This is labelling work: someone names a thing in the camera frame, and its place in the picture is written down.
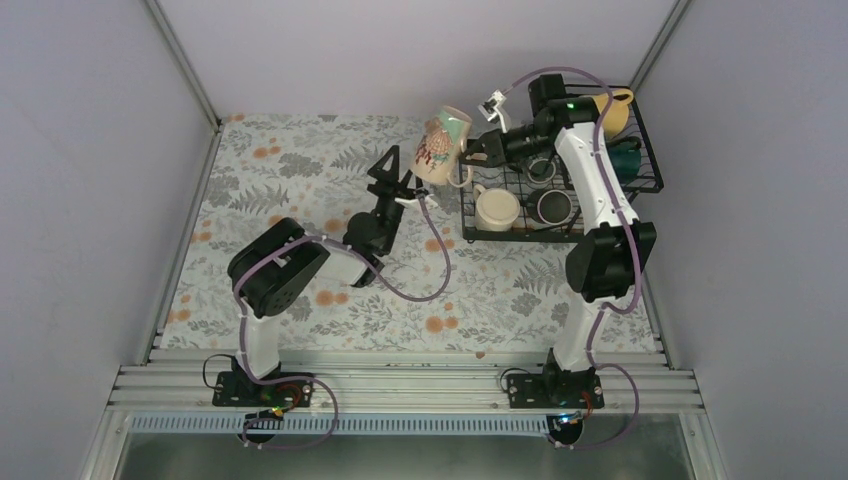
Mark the tall floral cream mug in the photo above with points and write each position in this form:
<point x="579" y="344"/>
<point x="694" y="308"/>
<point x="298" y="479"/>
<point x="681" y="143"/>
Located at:
<point x="437" y="155"/>

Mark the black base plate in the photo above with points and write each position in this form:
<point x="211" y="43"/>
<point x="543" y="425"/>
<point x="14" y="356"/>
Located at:
<point x="235" y="389"/>
<point x="574" y="391"/>

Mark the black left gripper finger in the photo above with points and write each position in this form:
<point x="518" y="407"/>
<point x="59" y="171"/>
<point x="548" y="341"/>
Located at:
<point x="407" y="184"/>
<point x="387" y="168"/>

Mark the yellow mug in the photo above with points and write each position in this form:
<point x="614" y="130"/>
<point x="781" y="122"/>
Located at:
<point x="618" y="114"/>

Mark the matte black mug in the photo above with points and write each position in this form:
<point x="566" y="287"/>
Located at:
<point x="549" y="206"/>

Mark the floral patterned table mat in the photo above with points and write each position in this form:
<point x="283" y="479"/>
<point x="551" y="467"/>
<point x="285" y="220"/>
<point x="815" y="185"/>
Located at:
<point x="439" y="292"/>

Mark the short cream mug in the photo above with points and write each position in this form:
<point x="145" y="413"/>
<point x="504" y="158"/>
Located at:
<point x="495" y="210"/>

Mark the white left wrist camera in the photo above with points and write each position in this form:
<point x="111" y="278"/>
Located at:
<point x="419" y="200"/>

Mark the aluminium rail frame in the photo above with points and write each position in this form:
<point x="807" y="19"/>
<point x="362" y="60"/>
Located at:
<point x="386" y="392"/>

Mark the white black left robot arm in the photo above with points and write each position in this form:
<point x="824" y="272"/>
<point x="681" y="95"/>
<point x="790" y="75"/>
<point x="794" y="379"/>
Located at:
<point x="273" y="270"/>

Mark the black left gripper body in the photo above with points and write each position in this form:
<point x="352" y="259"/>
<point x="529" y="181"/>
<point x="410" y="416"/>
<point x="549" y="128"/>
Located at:
<point x="392" y="191"/>

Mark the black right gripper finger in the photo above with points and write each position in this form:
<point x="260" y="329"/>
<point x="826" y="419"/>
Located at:
<point x="480" y="144"/>
<point x="474" y="159"/>

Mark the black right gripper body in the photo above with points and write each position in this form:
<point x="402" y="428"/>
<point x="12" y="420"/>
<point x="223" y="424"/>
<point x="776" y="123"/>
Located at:
<point x="513" y="151"/>

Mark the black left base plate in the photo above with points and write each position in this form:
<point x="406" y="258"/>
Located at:
<point x="235" y="389"/>

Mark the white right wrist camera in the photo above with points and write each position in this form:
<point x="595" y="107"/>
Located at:
<point x="494" y="111"/>

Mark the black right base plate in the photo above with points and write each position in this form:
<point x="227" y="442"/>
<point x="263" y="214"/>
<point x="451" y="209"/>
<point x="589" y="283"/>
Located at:
<point x="574" y="391"/>

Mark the dark grey mug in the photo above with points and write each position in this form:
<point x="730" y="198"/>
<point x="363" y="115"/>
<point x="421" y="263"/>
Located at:
<point x="540" y="170"/>

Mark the teal green mug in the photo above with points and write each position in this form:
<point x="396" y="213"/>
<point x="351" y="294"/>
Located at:
<point x="625" y="157"/>

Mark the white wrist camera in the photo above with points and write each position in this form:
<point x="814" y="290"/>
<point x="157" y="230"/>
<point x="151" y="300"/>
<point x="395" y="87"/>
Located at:
<point x="494" y="111"/>
<point x="419" y="200"/>

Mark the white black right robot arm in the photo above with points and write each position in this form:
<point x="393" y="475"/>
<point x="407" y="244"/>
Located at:
<point x="604" y="269"/>

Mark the black wire dish rack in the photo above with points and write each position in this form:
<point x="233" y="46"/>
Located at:
<point x="576" y="166"/>

